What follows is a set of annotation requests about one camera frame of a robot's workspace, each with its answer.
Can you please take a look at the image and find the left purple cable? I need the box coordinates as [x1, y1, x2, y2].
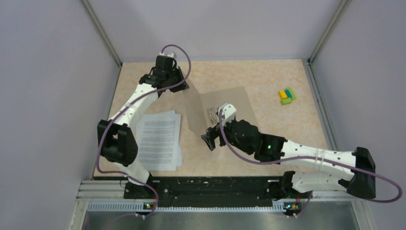
[95, 44, 192, 219]

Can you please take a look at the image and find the teal block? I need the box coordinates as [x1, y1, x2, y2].
[284, 89, 293, 99]

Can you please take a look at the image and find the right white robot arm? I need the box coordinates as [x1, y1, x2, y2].
[201, 120, 376, 199]

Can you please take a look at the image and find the brown paper folder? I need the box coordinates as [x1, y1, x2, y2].
[182, 86, 259, 136]

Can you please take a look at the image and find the metal folder clip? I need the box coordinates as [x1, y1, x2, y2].
[207, 108, 218, 125]

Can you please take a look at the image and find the yellow block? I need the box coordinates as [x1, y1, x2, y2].
[278, 90, 289, 100]

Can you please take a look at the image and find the white printed paper stack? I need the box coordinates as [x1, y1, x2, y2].
[136, 110, 183, 171]

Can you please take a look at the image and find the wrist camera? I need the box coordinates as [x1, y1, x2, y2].
[218, 102, 237, 126]
[159, 52, 177, 60]

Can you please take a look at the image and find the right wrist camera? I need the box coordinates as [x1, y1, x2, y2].
[218, 102, 237, 126]

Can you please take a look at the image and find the green block short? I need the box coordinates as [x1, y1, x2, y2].
[281, 98, 293, 105]

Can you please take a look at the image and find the white slotted cable duct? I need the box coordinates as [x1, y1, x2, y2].
[87, 201, 285, 212]

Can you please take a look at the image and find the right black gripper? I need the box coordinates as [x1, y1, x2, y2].
[202, 115, 254, 155]

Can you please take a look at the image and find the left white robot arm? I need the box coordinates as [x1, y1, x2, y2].
[97, 52, 189, 198]

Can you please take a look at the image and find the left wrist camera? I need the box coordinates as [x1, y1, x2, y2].
[159, 52, 177, 60]

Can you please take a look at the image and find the green block long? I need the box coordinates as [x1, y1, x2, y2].
[285, 87, 296, 100]

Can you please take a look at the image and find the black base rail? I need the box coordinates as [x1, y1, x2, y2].
[124, 176, 310, 207]

